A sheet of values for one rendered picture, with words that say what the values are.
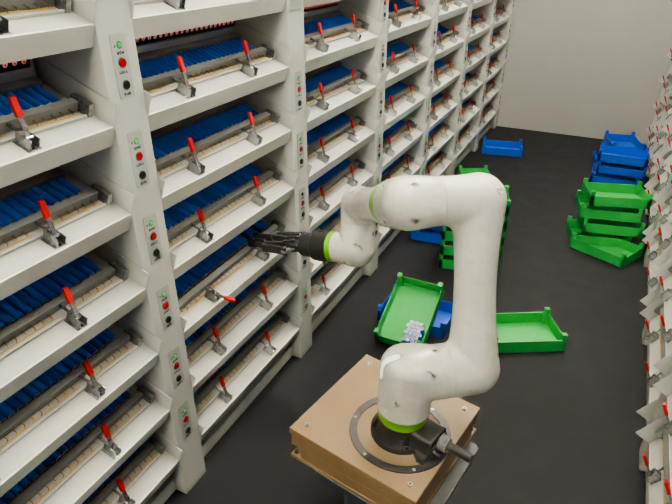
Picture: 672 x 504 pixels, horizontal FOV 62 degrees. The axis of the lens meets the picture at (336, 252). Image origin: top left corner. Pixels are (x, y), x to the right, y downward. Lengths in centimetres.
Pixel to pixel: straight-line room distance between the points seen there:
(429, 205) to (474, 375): 42
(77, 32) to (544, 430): 178
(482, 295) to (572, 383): 109
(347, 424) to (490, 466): 62
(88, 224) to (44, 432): 45
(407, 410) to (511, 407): 87
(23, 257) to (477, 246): 91
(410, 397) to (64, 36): 100
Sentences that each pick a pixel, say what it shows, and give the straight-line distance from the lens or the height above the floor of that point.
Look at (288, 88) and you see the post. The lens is 180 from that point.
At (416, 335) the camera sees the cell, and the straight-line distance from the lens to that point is 228.
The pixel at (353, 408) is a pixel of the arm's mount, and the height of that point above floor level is 38.
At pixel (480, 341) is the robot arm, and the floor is 65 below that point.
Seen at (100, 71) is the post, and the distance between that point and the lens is 123.
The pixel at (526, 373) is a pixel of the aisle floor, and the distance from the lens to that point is 232.
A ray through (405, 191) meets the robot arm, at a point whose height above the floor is 100.
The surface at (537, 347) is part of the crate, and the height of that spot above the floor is 2.
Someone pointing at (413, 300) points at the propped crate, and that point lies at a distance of 243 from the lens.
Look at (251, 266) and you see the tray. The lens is 180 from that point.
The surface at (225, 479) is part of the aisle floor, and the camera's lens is 190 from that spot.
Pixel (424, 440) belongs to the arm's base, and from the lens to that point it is 140.
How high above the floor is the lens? 145
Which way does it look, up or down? 29 degrees down
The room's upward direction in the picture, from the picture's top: straight up
